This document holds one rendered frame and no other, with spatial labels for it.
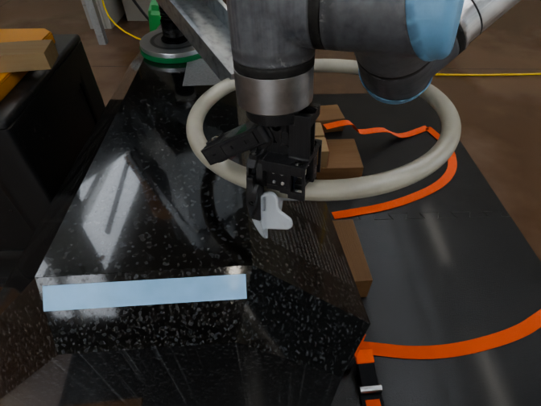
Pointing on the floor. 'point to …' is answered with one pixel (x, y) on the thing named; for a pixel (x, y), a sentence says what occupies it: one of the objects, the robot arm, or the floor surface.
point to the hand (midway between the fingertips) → (267, 219)
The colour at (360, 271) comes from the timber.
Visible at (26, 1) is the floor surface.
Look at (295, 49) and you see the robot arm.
